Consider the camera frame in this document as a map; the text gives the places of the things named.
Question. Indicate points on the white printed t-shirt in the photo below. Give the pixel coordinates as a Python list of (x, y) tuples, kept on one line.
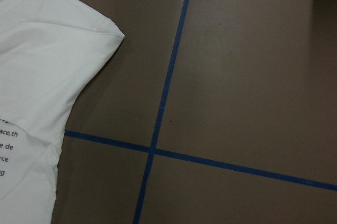
[(50, 49)]

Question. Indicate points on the brown paper table cover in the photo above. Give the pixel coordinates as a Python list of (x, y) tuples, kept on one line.
[(211, 111)]

